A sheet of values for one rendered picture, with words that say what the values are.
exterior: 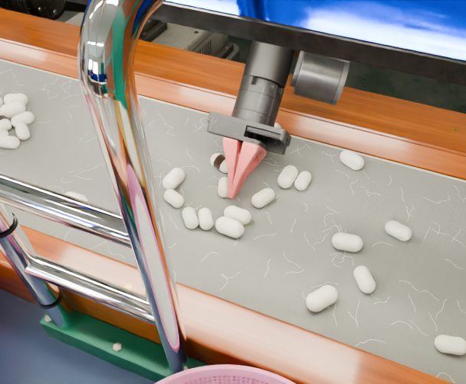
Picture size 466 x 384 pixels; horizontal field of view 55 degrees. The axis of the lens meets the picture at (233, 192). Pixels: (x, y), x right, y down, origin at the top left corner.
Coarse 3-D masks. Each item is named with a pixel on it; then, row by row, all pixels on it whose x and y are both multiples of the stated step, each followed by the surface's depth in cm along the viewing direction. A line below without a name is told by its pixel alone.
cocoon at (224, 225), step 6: (222, 216) 56; (216, 222) 55; (222, 222) 55; (228, 222) 55; (234, 222) 55; (240, 222) 55; (216, 228) 55; (222, 228) 55; (228, 228) 55; (234, 228) 54; (240, 228) 55; (228, 234) 55; (234, 234) 55; (240, 234) 55
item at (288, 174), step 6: (288, 168) 61; (294, 168) 61; (282, 174) 60; (288, 174) 60; (294, 174) 60; (282, 180) 60; (288, 180) 60; (294, 180) 61; (282, 186) 60; (288, 186) 60
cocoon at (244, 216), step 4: (228, 208) 56; (232, 208) 56; (236, 208) 56; (240, 208) 57; (224, 212) 57; (228, 212) 56; (232, 212) 56; (236, 212) 56; (240, 212) 56; (244, 212) 56; (248, 212) 56; (228, 216) 56; (232, 216) 56; (236, 216) 56; (240, 216) 56; (244, 216) 56; (248, 216) 56; (236, 220) 56; (240, 220) 56; (244, 220) 56; (248, 220) 56; (244, 224) 56
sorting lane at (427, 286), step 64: (0, 64) 80; (64, 128) 69; (192, 128) 69; (64, 192) 61; (192, 192) 61; (256, 192) 61; (320, 192) 61; (384, 192) 61; (448, 192) 61; (128, 256) 54; (192, 256) 54; (256, 256) 54; (320, 256) 54; (384, 256) 54; (448, 256) 54; (320, 320) 49; (384, 320) 49; (448, 320) 49
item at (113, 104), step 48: (96, 0) 18; (144, 0) 19; (96, 48) 18; (96, 96) 19; (144, 144) 22; (0, 192) 31; (48, 192) 31; (144, 192) 24; (0, 240) 37; (144, 240) 27; (48, 288) 45; (96, 288) 39; (144, 288) 33; (96, 336) 50
